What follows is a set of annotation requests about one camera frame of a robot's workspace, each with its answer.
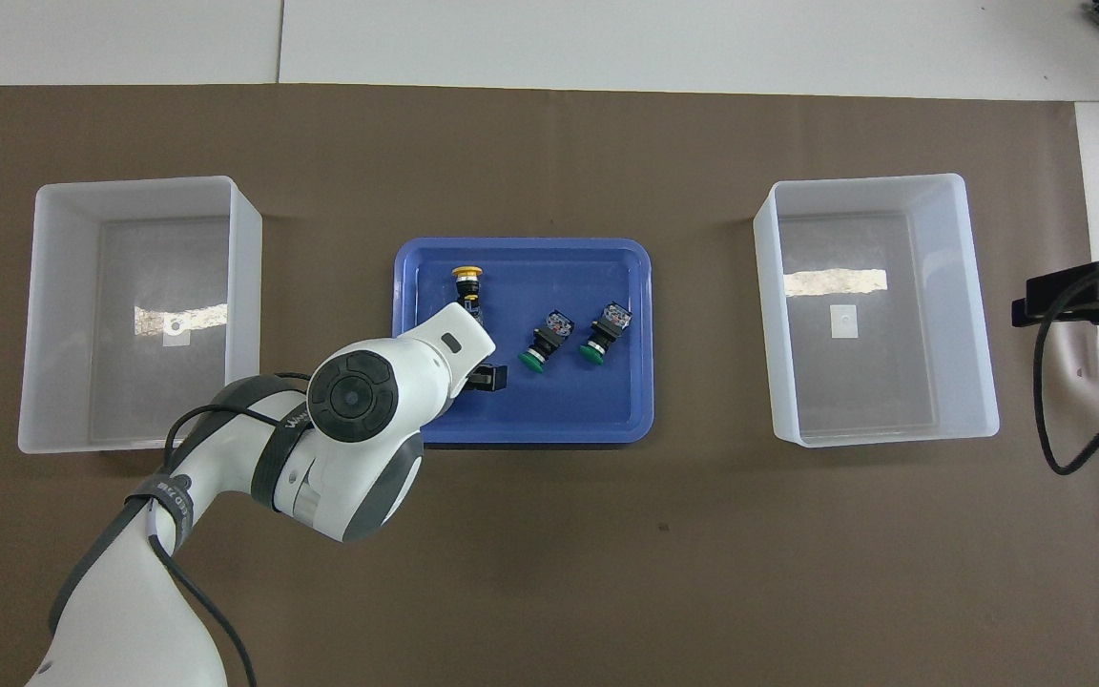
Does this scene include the translucent white plastic box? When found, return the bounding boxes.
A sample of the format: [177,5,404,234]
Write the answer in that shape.
[753,173,1001,448]
[18,176,263,455]

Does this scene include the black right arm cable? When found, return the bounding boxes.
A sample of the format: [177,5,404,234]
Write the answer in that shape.
[1033,254,1099,476]

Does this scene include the blue plastic tray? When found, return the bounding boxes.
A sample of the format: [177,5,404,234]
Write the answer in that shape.
[389,237,655,446]

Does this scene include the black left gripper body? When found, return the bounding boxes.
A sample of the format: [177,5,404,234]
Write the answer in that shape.
[452,361,510,404]

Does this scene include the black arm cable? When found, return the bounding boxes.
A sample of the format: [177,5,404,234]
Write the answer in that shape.
[1033,254,1099,476]
[144,372,317,687]

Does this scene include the yellow push button switch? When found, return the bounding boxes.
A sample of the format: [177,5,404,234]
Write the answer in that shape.
[451,265,487,318]

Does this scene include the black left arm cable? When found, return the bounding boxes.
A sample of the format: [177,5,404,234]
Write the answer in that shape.
[144,372,317,687]

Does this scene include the brown table mat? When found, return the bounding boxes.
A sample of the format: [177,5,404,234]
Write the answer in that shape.
[0,84,1099,687]

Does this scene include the green push button switch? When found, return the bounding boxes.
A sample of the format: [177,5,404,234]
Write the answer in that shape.
[578,301,633,366]
[518,310,576,373]

